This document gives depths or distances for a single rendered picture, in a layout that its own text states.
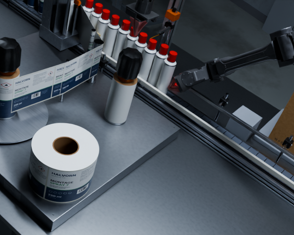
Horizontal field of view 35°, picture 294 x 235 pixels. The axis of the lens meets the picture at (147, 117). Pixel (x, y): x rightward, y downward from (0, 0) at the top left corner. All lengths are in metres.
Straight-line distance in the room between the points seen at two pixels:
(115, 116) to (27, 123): 0.31
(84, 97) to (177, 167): 0.45
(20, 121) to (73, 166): 0.38
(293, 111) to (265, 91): 2.10
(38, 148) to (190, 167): 0.62
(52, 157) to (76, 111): 0.42
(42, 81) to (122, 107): 0.30
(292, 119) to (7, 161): 1.08
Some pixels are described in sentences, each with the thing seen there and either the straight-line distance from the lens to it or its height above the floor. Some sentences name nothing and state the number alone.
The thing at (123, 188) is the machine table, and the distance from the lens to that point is 1.59.
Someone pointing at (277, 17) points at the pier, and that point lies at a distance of 4.84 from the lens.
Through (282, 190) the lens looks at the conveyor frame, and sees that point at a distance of 1.78.
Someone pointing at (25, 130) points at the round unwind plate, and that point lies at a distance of 1.62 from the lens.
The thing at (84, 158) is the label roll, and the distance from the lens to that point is 1.38.
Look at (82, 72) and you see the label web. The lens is 1.79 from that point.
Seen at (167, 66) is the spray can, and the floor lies 1.03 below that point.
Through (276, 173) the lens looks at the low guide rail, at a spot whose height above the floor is 0.91.
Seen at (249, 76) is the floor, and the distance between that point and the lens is 4.08.
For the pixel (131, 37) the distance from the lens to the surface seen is 1.93.
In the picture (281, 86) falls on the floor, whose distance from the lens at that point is 4.14.
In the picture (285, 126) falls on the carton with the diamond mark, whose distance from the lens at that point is 1.92.
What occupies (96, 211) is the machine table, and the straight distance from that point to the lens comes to 1.50.
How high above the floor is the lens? 2.01
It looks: 39 degrees down
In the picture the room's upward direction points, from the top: 18 degrees clockwise
